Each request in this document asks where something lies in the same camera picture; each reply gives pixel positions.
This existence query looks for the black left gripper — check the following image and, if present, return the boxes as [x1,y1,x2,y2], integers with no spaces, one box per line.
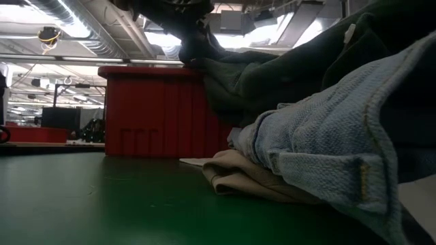
[114,0,214,65]

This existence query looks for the dark green garment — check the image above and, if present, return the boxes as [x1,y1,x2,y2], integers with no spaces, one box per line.
[200,0,436,129]

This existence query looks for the khaki shorts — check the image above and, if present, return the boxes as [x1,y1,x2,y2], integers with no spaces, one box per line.
[202,149,436,239]

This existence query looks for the light blue jeans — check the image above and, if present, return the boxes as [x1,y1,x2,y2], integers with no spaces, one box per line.
[227,30,436,245]

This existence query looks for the red plastic laundry bin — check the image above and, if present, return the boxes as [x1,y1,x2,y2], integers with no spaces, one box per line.
[97,65,236,159]

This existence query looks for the red storage bin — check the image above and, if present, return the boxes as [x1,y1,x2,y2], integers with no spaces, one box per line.
[0,126,69,144]

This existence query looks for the bright ceiling light panel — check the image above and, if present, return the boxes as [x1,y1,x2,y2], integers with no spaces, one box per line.
[144,32,246,48]

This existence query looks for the long linear ceiling light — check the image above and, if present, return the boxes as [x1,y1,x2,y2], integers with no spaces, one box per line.
[0,53,185,67]

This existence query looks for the white printed tote bag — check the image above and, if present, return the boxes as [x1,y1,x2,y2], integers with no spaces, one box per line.
[179,157,214,167]

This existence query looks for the black background robot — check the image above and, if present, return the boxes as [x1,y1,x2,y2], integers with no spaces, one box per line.
[80,118,106,143]

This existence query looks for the black monitor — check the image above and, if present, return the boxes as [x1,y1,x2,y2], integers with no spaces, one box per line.
[40,107,82,132]

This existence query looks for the wooden workbench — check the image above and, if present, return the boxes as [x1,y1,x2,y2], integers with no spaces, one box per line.
[0,141,107,156]

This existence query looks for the green table mat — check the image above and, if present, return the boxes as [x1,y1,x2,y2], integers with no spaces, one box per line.
[0,151,389,245]

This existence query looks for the large round silver duct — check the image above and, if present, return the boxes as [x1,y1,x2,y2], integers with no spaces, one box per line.
[20,0,129,59]

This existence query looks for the large shiny metal duct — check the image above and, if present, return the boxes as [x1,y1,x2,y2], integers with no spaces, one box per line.
[245,0,350,50]

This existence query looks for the black yellow cord reel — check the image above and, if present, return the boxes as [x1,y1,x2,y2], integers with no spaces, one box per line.
[36,26,63,47]

